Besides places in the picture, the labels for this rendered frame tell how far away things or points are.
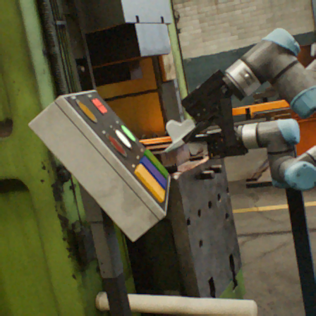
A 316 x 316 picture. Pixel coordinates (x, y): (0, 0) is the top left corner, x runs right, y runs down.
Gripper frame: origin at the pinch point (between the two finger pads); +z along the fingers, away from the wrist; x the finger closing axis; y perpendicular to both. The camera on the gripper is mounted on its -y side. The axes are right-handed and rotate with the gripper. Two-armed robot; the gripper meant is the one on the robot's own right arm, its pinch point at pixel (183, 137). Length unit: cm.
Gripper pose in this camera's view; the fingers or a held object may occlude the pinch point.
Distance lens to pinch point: 159.6
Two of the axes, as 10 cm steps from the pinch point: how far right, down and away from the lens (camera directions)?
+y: 1.9, 9.7, 1.5
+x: 4.6, -2.2, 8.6
